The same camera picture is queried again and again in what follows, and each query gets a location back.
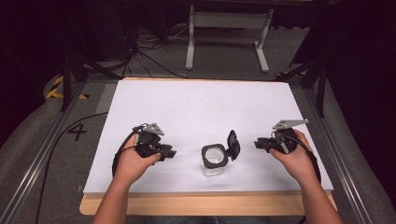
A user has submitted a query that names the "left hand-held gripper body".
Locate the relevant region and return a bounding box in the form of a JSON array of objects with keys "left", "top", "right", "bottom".
[{"left": 134, "top": 122, "right": 165, "bottom": 159}]

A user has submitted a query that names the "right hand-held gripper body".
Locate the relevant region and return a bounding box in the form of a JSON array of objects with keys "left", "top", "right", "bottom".
[{"left": 267, "top": 118, "right": 310, "bottom": 155}]

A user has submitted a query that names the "clear jar with black flip lid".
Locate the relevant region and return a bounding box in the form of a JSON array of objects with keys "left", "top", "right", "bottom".
[{"left": 200, "top": 129, "right": 242, "bottom": 178}]

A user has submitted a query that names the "person's right hand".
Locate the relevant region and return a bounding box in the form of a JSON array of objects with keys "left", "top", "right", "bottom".
[{"left": 268, "top": 129, "right": 319, "bottom": 189}]

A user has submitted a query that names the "person's left hand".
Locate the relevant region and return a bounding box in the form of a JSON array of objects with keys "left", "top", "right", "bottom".
[{"left": 115, "top": 133, "right": 163, "bottom": 189}]

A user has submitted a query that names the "white table cover sheet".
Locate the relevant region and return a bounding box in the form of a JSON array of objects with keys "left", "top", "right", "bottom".
[{"left": 83, "top": 79, "right": 334, "bottom": 194}]

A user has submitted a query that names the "black tripod stand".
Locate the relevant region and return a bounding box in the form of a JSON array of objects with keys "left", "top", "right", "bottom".
[
  {"left": 273, "top": 57, "right": 329, "bottom": 119},
  {"left": 59, "top": 50, "right": 123, "bottom": 113}
]

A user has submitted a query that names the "yellow and black hazard tape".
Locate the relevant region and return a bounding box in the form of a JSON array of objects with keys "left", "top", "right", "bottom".
[{"left": 45, "top": 76, "right": 90, "bottom": 101}]

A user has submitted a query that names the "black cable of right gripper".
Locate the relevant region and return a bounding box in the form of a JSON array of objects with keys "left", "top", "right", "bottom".
[{"left": 271, "top": 130, "right": 322, "bottom": 185}]

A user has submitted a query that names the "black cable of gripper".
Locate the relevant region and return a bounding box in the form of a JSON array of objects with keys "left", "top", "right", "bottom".
[
  {"left": 34, "top": 111, "right": 141, "bottom": 224},
  {"left": 271, "top": 130, "right": 322, "bottom": 185}
]

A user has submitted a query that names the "aluminium floor rail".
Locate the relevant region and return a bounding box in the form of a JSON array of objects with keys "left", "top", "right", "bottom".
[
  {"left": 0, "top": 81, "right": 89, "bottom": 224},
  {"left": 302, "top": 87, "right": 375, "bottom": 224}
]

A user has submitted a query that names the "black floor cables bundle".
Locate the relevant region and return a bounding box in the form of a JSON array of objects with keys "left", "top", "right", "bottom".
[{"left": 120, "top": 22, "right": 190, "bottom": 79}]

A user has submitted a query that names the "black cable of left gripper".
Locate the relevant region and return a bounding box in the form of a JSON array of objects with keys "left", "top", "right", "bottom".
[{"left": 34, "top": 111, "right": 141, "bottom": 224}]

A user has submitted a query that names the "white metal stand frame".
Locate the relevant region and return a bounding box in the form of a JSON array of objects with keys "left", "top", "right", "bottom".
[{"left": 185, "top": 4, "right": 276, "bottom": 75}]

